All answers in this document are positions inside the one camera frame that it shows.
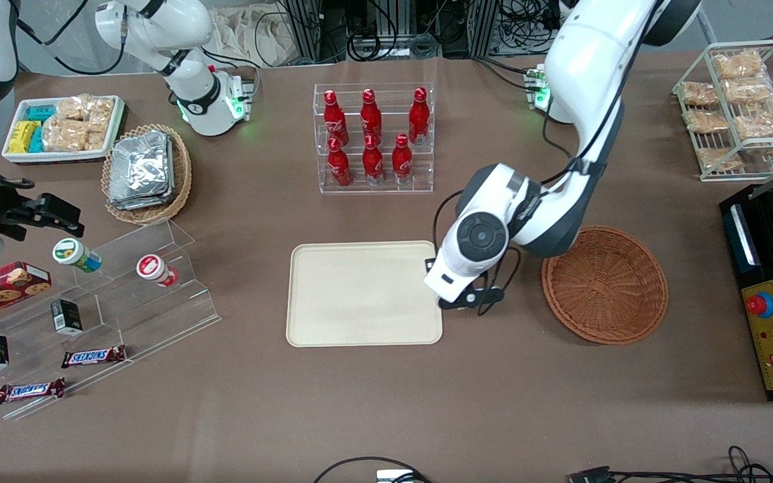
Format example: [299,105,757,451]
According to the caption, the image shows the white rectangular snack tray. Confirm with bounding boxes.
[1,95,126,165]

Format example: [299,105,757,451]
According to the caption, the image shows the beige plastic tray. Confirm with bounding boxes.
[285,240,444,348]

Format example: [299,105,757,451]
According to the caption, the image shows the light wicker basket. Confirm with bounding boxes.
[101,123,193,225]

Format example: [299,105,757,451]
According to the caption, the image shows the brown round wicker basket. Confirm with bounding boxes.
[542,225,670,345]

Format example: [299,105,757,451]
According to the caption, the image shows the green lid yogurt cup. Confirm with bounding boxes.
[52,237,103,274]

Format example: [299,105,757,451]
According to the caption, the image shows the silver foil pack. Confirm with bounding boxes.
[108,181,176,211]
[111,131,172,197]

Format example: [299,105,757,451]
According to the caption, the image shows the yellow snack packet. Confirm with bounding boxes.
[9,120,42,154]

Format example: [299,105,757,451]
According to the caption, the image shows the red lid yogurt cup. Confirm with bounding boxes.
[136,254,178,288]

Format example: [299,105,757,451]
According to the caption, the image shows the clear acrylic bottle rack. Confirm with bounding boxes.
[313,83,435,195]

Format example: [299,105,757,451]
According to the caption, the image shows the clear acrylic stepped stand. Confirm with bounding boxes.
[0,217,222,422]

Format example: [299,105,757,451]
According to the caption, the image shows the Snickers chocolate bar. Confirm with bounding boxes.
[0,378,66,405]
[60,345,127,370]

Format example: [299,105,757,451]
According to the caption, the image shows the red cola bottle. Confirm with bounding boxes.
[360,88,383,143]
[323,89,350,146]
[362,134,385,186]
[327,138,353,187]
[392,133,414,184]
[408,87,430,146]

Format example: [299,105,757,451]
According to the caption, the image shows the beige cloth bag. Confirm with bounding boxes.
[210,5,297,68]

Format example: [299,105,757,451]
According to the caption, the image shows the red emergency stop button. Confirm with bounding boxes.
[746,291,773,320]

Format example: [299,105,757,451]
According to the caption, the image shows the black control box yellow panel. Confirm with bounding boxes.
[719,184,773,404]

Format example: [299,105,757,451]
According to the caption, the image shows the black cable plug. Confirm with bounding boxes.
[567,466,613,483]

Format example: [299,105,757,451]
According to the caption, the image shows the black looped cable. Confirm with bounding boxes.
[312,456,431,483]

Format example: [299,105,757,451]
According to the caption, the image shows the aluminium frame post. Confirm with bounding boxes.
[466,0,502,58]
[285,0,324,62]

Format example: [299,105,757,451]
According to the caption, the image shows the white wire rack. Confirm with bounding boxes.
[672,40,773,182]

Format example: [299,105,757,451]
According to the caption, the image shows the black tangled cables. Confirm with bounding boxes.
[611,445,773,483]

